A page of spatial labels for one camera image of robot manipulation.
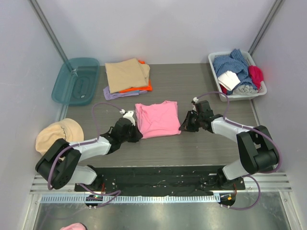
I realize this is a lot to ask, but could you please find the pink t shirt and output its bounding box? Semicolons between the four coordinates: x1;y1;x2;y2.
135;101;181;139

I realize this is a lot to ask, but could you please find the lavender t shirt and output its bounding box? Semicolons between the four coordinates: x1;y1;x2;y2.
103;86;147;101

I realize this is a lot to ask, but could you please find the orange t shirt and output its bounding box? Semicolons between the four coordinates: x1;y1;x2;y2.
119;60;153;93

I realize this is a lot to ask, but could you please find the beige t shirt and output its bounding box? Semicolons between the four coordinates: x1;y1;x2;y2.
105;58;150;93

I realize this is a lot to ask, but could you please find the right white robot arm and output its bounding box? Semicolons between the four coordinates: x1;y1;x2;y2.
179;98;280;189

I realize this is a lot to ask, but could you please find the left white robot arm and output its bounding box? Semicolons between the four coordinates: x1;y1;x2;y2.
35;117;142;191

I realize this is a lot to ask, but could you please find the red cloth in basket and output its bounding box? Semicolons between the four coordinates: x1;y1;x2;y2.
220;85;228;95

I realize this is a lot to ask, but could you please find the white cloth in basket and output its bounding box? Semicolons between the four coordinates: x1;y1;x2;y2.
217;70;241;91

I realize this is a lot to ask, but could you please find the grey cloth in basket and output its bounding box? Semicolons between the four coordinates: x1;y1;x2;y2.
232;85;259;96

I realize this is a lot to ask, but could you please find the beige crumpled cloth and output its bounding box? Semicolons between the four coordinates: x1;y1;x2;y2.
35;118;84;156

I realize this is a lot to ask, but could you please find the blue checked shirt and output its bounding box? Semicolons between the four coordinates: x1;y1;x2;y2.
213;49;257;93

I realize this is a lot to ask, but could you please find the teal plastic bin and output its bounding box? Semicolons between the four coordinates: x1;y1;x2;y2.
51;57;100;106

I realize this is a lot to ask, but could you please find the magenta cloth in basket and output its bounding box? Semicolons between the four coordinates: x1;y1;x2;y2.
248;66;264;90

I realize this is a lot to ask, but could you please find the pink cloth at bottom edge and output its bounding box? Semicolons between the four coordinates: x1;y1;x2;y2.
60;223;87;230

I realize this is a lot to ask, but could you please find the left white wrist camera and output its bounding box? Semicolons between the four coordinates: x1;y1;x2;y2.
119;109;136;126

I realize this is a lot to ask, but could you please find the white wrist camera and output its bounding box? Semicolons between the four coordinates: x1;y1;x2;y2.
192;97;199;104
119;109;136;126

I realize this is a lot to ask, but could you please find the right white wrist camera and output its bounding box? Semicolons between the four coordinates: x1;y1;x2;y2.
192;97;199;104

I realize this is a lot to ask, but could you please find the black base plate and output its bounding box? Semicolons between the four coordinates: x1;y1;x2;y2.
88;165;245;196

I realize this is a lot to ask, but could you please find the white slotted cable duct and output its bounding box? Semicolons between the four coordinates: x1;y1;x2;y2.
40;194;220;204

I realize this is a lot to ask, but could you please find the aluminium rail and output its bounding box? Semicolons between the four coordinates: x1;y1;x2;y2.
30;172;292;194

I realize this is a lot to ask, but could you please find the right aluminium frame post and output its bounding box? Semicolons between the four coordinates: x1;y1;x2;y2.
248;0;285;56

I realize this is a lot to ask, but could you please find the aluminium frame post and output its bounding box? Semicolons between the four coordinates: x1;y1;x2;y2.
248;0;285;56
29;0;68;62

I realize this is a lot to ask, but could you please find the left aluminium frame post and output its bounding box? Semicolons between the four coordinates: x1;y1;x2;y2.
29;0;68;62

